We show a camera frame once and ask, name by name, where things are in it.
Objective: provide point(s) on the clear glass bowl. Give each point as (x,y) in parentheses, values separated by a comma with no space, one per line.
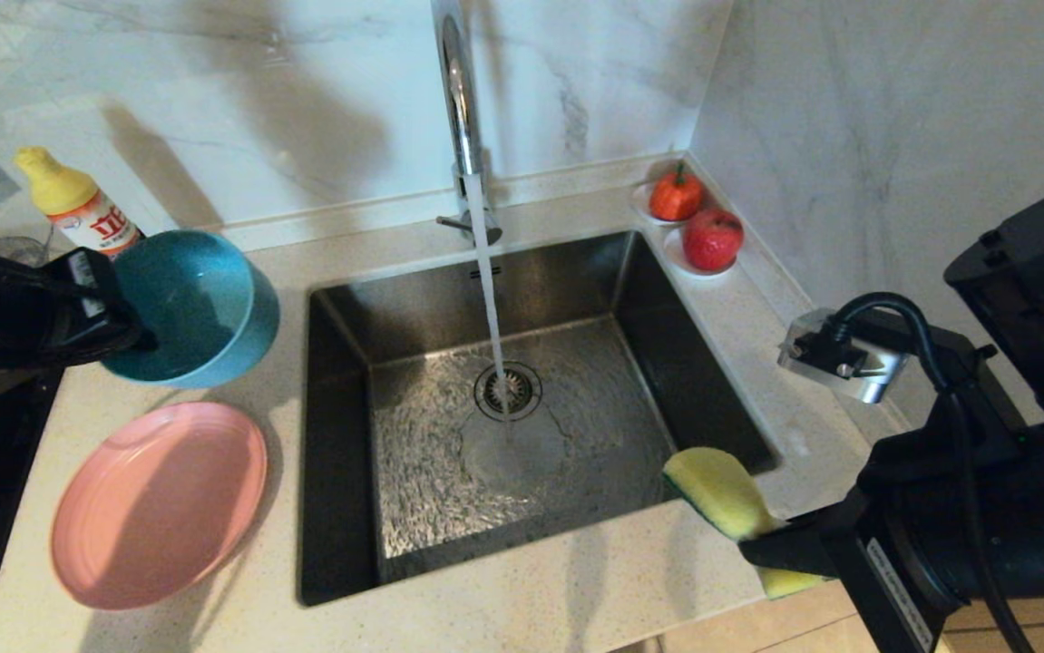
(23,247)

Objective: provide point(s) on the red apple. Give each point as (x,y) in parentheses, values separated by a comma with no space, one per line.
(712,240)

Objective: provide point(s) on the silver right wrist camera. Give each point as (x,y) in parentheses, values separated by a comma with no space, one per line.
(880,388)

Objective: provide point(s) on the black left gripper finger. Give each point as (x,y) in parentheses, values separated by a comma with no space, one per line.
(141,340)

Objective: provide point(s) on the blue bowl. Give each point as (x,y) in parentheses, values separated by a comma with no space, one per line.
(204,299)

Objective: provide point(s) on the pink round plate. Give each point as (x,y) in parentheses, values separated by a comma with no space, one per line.
(159,508)

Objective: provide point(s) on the orange dish soap bottle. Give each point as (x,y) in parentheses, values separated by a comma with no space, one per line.
(59,186)

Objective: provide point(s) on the chrome kitchen faucet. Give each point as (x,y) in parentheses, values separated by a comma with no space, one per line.
(458,100)

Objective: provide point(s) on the stainless steel sink basin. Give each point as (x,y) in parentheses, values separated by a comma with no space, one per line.
(667,363)

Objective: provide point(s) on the yellow fish-shaped sponge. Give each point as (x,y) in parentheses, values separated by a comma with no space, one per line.
(721,490)

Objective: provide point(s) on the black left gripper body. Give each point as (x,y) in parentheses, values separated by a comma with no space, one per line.
(77,308)

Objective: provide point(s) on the small white dish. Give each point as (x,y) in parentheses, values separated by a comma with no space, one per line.
(676,258)
(639,204)

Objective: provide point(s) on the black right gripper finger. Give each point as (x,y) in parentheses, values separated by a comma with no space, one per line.
(803,544)

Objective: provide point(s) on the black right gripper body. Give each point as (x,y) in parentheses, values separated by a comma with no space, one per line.
(939,526)

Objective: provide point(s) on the running tap water stream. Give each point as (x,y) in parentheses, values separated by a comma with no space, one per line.
(488,290)

